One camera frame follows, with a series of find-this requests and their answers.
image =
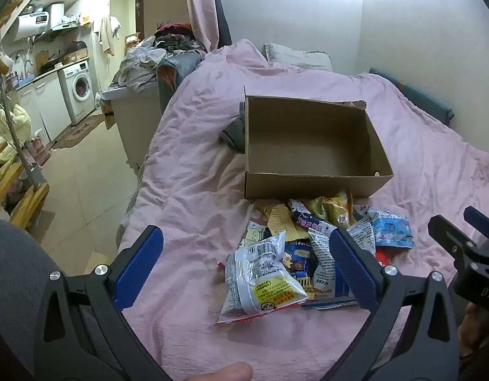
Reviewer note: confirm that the white water heater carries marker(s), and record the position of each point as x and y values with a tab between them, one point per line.
36	22

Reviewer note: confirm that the dark clothes pile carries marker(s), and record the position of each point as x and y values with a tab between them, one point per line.
179	37

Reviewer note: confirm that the pink duvet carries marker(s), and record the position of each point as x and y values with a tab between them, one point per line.
196	147

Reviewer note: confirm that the beige snack packet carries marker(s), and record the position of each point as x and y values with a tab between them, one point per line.
282	222

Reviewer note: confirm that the silver snack packet yellow label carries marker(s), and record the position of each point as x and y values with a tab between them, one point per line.
260	274

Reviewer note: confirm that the silver printed snack packet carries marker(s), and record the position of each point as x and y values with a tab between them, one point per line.
325	266

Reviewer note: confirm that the person's left hand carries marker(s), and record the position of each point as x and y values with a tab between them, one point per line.
228	373

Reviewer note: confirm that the pale clothes pile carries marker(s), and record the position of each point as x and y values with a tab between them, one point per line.
143	61

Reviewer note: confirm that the blue white snack packet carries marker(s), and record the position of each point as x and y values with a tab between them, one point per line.
327	301

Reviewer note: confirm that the brown cardboard box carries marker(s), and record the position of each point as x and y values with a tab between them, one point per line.
307	147

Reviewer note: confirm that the brown floor mat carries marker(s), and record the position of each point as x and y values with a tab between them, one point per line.
75	131

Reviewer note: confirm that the navy snack packet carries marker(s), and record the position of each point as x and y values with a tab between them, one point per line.
311	218

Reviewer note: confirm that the cardboard boxes on washer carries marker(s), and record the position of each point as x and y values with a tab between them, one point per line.
75	52

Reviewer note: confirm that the white washing machine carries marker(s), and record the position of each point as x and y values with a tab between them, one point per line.
75	91

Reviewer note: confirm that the blue jeans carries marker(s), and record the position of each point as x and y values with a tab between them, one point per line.
177	75

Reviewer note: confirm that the white storage bin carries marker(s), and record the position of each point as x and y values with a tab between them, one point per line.
133	123

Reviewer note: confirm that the blue cartoon snack packet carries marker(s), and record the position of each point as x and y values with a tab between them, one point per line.
298	260

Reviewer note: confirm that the light blue snack packet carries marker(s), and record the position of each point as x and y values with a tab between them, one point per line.
391	228

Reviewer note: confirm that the dark grey checked cloth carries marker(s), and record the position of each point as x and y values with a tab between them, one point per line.
234	131

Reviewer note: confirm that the white base cabinet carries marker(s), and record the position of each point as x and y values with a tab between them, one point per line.
46	107

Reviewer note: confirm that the person's right hand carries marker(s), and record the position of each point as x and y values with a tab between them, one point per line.
478	333

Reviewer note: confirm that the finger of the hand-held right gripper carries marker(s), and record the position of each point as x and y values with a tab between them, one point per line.
482	220
452	238

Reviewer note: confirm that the pale yellow blanket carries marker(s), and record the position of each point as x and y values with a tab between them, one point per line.
10	131

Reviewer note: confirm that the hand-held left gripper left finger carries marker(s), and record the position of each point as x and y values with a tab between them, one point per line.
139	264

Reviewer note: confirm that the white green cartoon snack packet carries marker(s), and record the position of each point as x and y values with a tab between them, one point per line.
254	236

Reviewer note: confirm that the pink curtain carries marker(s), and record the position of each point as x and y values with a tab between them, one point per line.
198	4

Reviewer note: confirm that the grey pillow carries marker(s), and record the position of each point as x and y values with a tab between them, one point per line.
296	57

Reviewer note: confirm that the red snack packet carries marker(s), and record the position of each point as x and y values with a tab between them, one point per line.
383	256

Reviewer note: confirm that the metal stair rail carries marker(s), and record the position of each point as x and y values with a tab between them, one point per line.
14	127

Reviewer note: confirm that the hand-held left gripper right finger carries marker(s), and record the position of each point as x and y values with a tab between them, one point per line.
353	270

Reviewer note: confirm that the teal cushion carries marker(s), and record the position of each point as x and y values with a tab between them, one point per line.
419	95

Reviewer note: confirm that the hanging cream towel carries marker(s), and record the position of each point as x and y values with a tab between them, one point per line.
106	33

